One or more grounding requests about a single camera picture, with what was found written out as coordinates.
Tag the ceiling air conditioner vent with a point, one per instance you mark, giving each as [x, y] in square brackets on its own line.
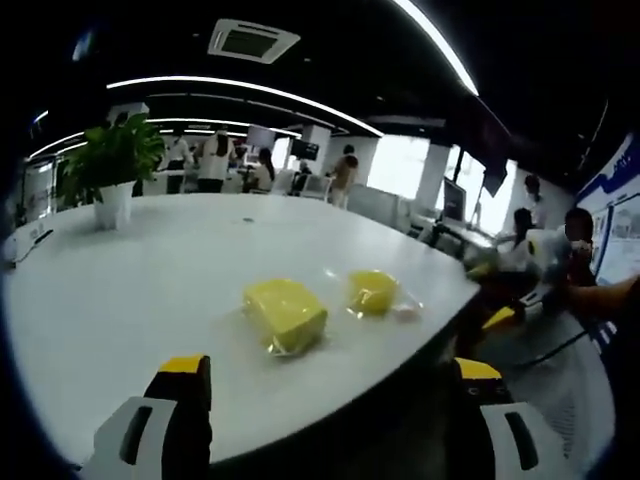
[254, 40]

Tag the dark wall screen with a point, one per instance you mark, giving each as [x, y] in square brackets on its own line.
[261, 135]
[305, 148]

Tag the green potted plant white pot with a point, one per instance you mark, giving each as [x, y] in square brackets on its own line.
[115, 160]

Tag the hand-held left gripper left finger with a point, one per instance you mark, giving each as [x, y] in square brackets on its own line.
[165, 430]

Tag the small yellow silicone block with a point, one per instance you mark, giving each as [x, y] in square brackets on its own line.
[372, 292]

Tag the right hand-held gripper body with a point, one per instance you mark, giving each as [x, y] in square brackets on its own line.
[550, 250]

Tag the grey mesh chair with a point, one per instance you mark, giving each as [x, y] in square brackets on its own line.
[575, 400]

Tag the dark computer monitor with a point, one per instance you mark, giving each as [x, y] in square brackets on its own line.
[454, 200]

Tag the large yellow silicone block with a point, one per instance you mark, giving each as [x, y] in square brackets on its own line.
[287, 312]

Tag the long curved ceiling light strip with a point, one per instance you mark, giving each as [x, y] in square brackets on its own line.
[240, 86]

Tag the blue and white wall poster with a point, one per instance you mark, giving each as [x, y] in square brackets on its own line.
[617, 215]

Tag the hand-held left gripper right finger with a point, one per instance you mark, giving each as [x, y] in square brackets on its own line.
[492, 435]

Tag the bright wide ceiling light strip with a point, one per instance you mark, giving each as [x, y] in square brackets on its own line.
[440, 40]

